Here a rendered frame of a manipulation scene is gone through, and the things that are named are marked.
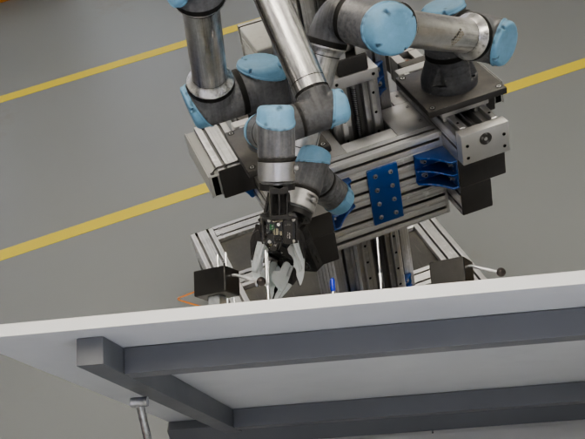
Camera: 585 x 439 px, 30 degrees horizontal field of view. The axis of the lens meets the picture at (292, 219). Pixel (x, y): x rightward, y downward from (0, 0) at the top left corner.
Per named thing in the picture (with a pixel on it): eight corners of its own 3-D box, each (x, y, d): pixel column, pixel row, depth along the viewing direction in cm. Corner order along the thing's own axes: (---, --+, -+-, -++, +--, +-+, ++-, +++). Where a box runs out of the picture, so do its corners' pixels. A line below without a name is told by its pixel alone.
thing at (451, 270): (505, 307, 158) (498, 248, 160) (433, 319, 163) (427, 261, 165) (514, 313, 162) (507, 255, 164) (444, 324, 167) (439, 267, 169)
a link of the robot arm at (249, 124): (296, 137, 231) (310, 139, 220) (247, 154, 229) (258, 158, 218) (285, 102, 229) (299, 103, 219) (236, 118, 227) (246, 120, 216)
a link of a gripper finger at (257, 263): (244, 287, 214) (258, 242, 213) (243, 280, 219) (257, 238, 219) (258, 291, 214) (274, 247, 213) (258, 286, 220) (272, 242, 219)
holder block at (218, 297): (258, 318, 155) (256, 258, 158) (193, 329, 160) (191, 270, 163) (274, 323, 159) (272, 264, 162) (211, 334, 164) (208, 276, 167)
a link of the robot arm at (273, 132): (289, 104, 218) (299, 104, 210) (290, 158, 220) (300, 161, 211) (251, 104, 216) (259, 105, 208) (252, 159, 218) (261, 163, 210)
